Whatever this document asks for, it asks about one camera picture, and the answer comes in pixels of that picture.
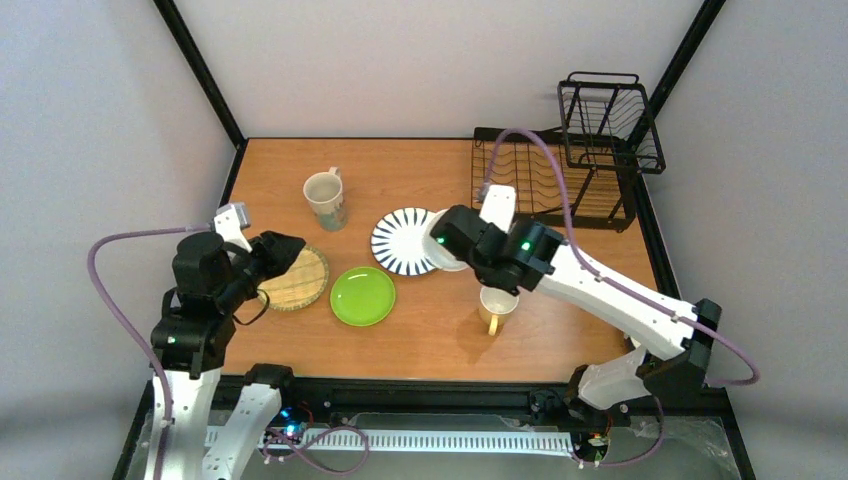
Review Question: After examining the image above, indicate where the woven bamboo tray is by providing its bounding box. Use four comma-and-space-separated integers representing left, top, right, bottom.
259, 246, 330, 312

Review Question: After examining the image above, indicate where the white bowl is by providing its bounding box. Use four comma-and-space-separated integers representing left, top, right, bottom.
422, 209, 469, 272

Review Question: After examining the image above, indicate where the green plate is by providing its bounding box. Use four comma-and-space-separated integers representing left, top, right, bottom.
329, 266, 396, 327

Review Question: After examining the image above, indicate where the black wire dish rack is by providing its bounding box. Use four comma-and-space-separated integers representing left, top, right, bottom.
470, 71, 666, 233

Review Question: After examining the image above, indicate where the blue striped white plate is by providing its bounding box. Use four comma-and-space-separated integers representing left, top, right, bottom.
369, 207, 436, 277

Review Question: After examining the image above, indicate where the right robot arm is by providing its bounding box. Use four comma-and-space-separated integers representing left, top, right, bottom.
423, 205, 722, 410

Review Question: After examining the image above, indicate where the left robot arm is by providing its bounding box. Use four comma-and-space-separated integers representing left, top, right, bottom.
145, 231, 306, 479

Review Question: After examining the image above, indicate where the tall seashell mug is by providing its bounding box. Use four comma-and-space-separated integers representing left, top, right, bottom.
303, 167, 348, 232

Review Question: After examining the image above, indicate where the yellow handled white mug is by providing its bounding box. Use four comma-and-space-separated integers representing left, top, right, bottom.
478, 286, 520, 336

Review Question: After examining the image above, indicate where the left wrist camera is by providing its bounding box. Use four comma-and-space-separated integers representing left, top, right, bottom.
212, 202, 252, 253

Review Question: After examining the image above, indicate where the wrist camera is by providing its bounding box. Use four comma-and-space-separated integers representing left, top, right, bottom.
212, 202, 252, 253
479, 184, 516, 233

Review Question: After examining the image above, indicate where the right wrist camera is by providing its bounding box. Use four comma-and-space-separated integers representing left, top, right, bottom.
479, 184, 516, 233

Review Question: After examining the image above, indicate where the black aluminium base frame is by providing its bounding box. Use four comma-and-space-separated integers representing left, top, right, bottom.
145, 364, 755, 479

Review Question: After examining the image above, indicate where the white slotted cable duct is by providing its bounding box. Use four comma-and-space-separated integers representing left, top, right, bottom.
205, 427, 576, 458

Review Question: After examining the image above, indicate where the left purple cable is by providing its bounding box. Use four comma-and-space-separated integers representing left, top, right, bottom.
86, 225, 217, 480

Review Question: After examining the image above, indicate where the purple cable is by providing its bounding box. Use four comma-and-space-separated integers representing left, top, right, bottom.
86, 225, 217, 480
482, 127, 761, 468

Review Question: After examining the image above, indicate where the left black corner post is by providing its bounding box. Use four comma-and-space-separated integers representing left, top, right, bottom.
153, 0, 247, 150

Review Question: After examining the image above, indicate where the black corner post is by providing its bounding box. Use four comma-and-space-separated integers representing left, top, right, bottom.
153, 0, 247, 150
630, 0, 725, 146

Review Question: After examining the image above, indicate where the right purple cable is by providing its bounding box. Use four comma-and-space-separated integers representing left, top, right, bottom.
482, 127, 761, 468

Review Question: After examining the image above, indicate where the right black corner post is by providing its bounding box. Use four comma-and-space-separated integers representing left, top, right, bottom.
630, 0, 725, 146

